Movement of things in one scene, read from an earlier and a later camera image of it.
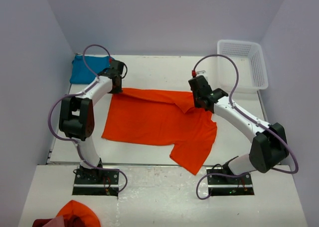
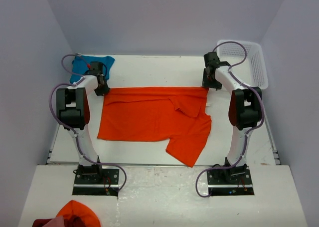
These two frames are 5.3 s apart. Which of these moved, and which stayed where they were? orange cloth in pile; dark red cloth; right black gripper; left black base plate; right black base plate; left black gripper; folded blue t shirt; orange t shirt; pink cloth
Moved: right black gripper; left black gripper; orange t shirt
Stayed: left black base plate; folded blue t shirt; orange cloth in pile; dark red cloth; pink cloth; right black base plate
